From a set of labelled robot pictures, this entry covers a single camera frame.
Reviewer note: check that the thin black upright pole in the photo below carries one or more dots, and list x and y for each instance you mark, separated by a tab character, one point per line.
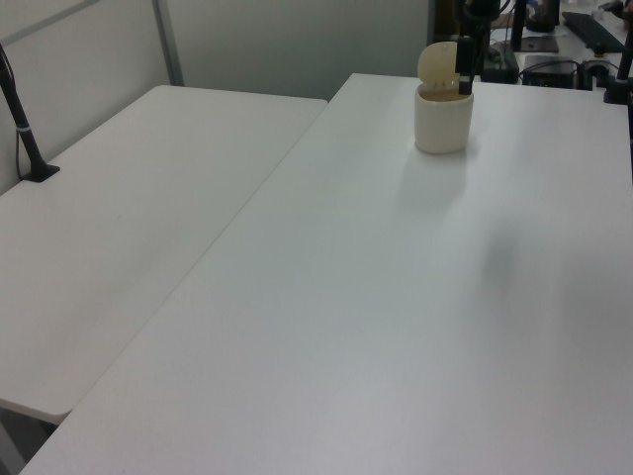
517	22

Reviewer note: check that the grey metal partition post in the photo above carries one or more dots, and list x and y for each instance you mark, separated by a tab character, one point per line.
168	42

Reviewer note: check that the white side table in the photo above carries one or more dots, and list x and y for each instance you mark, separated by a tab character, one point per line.
123	222

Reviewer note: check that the black clamped stand pole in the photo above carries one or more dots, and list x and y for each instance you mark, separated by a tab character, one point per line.
621	69

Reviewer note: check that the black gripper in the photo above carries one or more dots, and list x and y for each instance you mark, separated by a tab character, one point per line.
480	7

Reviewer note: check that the black camera stand pole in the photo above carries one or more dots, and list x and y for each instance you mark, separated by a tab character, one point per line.
24	131

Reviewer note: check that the cream lidded trash bin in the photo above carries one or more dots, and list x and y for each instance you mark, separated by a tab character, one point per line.
441	123

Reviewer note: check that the dark device with green parts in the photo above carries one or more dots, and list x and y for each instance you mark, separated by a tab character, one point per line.
500	62

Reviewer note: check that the black flat pad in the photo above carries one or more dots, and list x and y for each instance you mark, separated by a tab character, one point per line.
538	45

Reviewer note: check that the black electronics box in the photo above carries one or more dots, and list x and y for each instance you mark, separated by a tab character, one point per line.
549	69

